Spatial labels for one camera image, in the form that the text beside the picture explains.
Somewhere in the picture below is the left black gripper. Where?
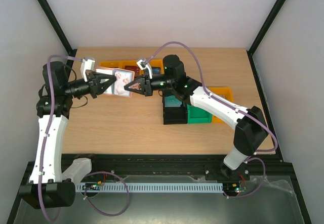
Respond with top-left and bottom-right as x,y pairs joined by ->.
64,73 -> 118,99

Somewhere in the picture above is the red card stack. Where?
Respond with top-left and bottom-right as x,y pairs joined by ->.
125,65 -> 140,77

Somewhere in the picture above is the left black frame post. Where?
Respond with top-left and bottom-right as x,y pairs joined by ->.
26,0 -> 76,55

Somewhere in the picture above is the black frame post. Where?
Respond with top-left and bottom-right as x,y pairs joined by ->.
247,0 -> 298,55
26,0 -> 76,55

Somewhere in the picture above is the black bin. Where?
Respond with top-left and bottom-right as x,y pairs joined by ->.
162,91 -> 187,125

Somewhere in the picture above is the yellow bin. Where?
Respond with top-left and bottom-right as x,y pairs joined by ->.
141,59 -> 163,76
99,61 -> 122,69
119,60 -> 142,77
208,87 -> 234,123

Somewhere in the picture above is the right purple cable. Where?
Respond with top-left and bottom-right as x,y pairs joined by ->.
148,41 -> 279,200

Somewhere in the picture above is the pink card holder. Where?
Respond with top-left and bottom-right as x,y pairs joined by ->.
96,67 -> 135,97

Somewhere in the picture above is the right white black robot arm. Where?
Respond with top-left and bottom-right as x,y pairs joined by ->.
124,55 -> 268,180

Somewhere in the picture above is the yellow bin left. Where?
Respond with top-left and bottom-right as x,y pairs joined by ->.
99,61 -> 122,69

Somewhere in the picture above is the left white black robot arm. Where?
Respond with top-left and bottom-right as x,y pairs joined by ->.
19,61 -> 116,209

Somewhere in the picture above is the yellow bin far right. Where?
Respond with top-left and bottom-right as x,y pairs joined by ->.
208,87 -> 234,123

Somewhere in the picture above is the right black frame post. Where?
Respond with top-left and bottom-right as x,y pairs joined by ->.
247,0 -> 298,55

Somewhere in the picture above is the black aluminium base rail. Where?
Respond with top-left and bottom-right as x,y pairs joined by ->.
58,153 -> 297,182

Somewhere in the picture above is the yellow bin middle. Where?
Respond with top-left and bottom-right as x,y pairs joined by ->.
119,60 -> 142,77

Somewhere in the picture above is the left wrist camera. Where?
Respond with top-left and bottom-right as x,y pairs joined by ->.
80,57 -> 95,82

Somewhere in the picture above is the green bin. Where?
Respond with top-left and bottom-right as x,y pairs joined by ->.
187,105 -> 212,124

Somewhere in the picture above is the white slotted cable duct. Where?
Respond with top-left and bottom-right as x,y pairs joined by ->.
75,183 -> 223,193

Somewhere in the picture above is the blue card stack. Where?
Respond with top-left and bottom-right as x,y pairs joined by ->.
151,67 -> 161,75

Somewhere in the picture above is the teal card stack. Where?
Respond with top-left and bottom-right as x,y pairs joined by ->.
164,95 -> 182,108

